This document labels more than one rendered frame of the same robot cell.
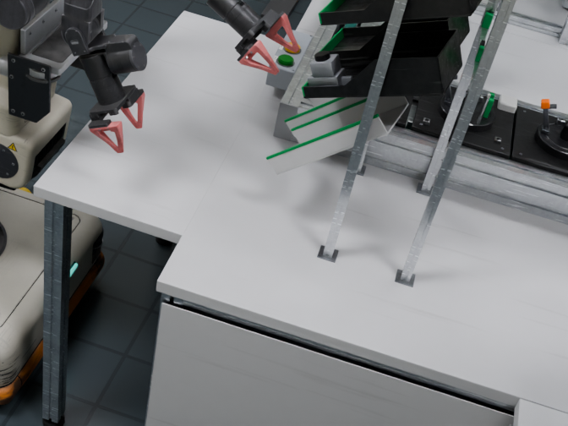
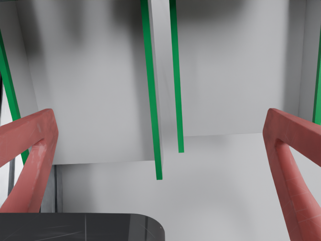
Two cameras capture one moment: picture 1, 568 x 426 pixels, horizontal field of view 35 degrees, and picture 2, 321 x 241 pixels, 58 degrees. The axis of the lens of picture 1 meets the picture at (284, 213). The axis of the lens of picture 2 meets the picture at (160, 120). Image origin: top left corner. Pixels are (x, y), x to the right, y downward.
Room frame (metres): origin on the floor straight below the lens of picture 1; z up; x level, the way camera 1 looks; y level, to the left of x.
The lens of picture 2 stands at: (1.64, 0.12, 1.28)
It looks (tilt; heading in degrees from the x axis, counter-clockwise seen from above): 62 degrees down; 264
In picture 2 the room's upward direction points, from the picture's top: 12 degrees counter-clockwise
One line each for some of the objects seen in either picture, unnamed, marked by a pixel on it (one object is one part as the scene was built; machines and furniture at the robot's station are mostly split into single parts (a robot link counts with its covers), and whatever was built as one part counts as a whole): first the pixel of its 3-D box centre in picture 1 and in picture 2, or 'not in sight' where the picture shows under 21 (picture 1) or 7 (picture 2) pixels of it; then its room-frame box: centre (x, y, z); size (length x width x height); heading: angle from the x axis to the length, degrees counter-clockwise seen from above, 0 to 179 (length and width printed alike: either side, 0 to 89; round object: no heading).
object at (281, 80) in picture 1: (290, 59); not in sight; (2.06, 0.08, 0.93); 0.21 x 0.07 x 0.06; 174
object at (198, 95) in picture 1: (250, 130); not in sight; (1.83, 0.13, 0.84); 0.90 x 0.70 x 0.03; 173
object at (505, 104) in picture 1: (471, 101); not in sight; (1.93, -0.38, 1.01); 0.24 x 0.24 x 0.13; 84
